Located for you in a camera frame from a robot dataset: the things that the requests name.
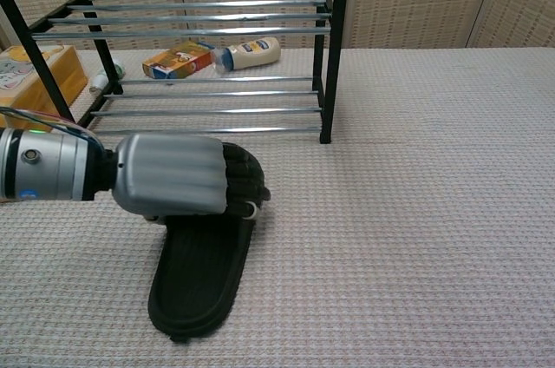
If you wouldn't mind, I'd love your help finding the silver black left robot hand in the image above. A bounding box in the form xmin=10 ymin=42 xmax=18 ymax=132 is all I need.
xmin=103 ymin=133 xmax=272 ymax=224

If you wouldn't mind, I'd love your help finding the black rubber slipper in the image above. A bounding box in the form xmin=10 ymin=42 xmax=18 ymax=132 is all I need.
xmin=147 ymin=141 xmax=272 ymax=343

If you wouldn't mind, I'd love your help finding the black metal shoe rack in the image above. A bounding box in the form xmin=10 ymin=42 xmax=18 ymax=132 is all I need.
xmin=0 ymin=0 xmax=353 ymax=146

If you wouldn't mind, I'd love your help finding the orange carton box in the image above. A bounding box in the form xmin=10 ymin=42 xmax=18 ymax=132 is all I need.
xmin=141 ymin=40 xmax=217 ymax=80

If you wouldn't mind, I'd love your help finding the small white green bottle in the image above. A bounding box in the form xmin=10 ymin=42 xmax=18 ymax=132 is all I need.
xmin=88 ymin=62 xmax=126 ymax=96

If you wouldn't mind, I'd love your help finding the cream mayonnaise bottle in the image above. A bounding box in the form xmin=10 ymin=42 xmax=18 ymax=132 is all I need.
xmin=211 ymin=36 xmax=282 ymax=77

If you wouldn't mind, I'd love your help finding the yellow tissue pack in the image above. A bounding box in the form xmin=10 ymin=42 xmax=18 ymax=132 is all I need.
xmin=0 ymin=44 xmax=89 ymax=130

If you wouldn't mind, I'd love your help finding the white waffle tablecloth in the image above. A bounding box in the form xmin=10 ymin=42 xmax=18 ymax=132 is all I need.
xmin=0 ymin=47 xmax=555 ymax=368

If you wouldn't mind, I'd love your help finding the coloured wire bundle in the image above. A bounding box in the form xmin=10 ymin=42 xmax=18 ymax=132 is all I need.
xmin=0 ymin=106 xmax=105 ymax=150

